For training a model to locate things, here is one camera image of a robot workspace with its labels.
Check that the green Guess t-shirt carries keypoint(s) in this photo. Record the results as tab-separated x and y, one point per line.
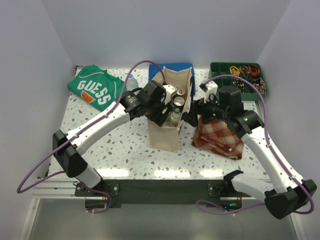
96	87

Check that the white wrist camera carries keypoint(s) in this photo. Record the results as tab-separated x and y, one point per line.
210	90
171	91

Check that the red tab can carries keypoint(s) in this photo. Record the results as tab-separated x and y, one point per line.
181	92

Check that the folded blue cloth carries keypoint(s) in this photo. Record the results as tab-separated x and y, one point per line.
177	66

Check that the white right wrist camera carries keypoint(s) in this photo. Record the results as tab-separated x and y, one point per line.
210	90

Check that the black can silver tab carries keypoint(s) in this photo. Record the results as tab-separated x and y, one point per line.
179	101

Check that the green compartment tray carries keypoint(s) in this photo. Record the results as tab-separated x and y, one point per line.
229	72

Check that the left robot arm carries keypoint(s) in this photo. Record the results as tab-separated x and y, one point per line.
69	147

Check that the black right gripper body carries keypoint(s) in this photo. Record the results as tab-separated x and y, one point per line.
211	111

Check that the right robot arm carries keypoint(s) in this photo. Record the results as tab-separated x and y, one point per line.
288	192

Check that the green cap soda bottle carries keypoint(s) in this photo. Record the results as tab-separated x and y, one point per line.
175	117

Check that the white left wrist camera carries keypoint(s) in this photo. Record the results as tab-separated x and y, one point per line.
171	91

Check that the Pocari Sweat bottle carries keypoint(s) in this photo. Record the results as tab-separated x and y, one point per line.
131	83

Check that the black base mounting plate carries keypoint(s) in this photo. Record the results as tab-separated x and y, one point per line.
169	192

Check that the beige canvas tote bag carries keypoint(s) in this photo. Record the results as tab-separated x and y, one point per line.
167	137

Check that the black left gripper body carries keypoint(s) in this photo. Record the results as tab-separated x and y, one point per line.
154	113

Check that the red plaid cloth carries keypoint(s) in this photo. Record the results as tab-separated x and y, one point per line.
215	137

